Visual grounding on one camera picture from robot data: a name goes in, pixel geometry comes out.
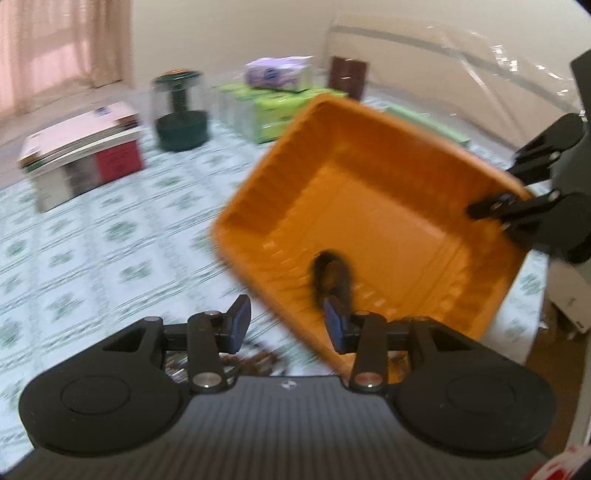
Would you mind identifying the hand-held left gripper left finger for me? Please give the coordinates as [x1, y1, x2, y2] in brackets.
[104, 294, 253, 394]

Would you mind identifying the purple tissue pack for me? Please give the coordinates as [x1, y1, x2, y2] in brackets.
[245, 55, 315, 93]

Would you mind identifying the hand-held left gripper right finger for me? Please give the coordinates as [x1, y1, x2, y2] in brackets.
[323, 298, 476, 393]

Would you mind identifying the orange plastic tray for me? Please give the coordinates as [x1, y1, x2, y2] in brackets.
[210, 92, 536, 386]

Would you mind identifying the dark bead bracelet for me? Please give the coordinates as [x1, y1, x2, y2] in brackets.
[310, 249, 355, 319]

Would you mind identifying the green tissue pack bundle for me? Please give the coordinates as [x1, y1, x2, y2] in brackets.
[217, 83, 349, 144]

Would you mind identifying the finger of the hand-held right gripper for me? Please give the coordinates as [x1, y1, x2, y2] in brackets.
[467, 189, 561, 232]
[505, 113, 586, 185]

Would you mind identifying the brown canister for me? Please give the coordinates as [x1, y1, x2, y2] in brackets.
[329, 55, 370, 102]

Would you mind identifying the glass dome jar green base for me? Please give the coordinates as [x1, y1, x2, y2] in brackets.
[151, 69, 211, 152]

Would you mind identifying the white and red box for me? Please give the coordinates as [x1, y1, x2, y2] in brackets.
[28, 129, 145, 213]

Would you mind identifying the green flat box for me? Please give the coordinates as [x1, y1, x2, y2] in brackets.
[383, 104, 472, 148]

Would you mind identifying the red and white object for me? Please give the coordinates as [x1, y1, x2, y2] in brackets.
[531, 445, 591, 480]

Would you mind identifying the white cardboard piece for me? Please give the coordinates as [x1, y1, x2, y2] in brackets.
[547, 258, 591, 333]

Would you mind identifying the pink curtain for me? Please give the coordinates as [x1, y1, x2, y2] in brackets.
[0, 0, 134, 118]

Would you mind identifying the clear plastic sheet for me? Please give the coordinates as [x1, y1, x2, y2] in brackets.
[325, 14, 583, 148]

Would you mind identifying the pink flat box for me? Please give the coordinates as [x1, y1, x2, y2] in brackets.
[18, 102, 141, 172]

